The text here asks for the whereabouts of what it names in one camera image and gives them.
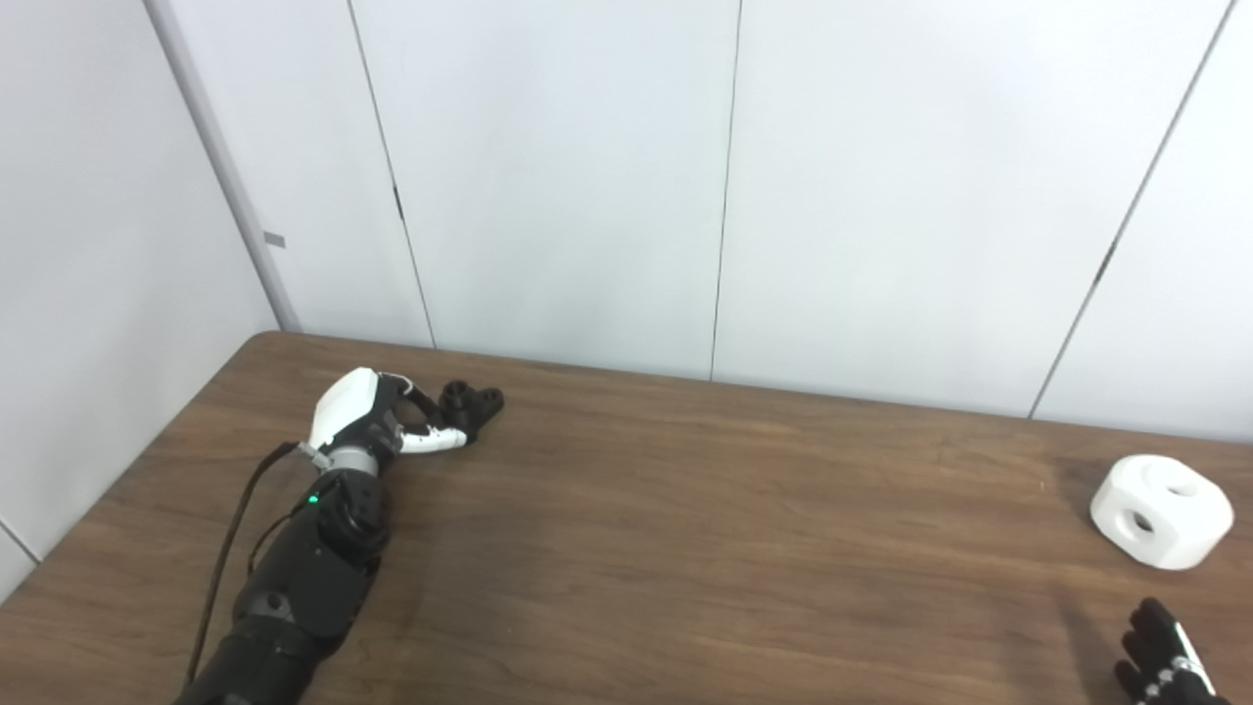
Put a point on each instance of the grey wall corner strip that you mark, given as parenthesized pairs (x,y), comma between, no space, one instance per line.
(225,166)

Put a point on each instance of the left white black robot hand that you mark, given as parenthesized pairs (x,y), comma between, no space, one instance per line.
(343,406)

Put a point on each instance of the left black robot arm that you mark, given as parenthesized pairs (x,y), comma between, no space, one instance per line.
(303,578)

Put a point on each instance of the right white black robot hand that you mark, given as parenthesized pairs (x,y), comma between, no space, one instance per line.
(1170,666)

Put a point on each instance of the black flanged holder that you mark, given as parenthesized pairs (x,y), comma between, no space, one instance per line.
(475,403)

